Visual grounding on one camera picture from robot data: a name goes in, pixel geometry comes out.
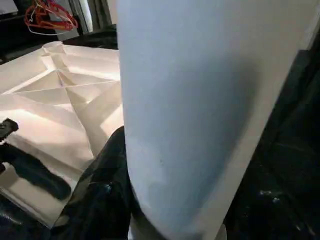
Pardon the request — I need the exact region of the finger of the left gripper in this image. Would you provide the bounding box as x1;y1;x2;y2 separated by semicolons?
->
0;144;72;202

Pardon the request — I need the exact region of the red wire bundle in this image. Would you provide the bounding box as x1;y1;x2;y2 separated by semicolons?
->
24;0;80;37

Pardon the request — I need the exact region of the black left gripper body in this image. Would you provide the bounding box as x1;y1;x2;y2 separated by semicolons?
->
0;119;20;142

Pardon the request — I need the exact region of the white plastic table leg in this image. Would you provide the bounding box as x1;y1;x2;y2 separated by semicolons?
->
116;0;320;240

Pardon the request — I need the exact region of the white plastic table top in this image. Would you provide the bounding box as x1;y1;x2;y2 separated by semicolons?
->
0;41;126;229

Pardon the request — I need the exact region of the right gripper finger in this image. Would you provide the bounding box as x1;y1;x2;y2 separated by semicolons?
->
50;126;136;240

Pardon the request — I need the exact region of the black mat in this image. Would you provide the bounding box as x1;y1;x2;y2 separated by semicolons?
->
0;25;320;240

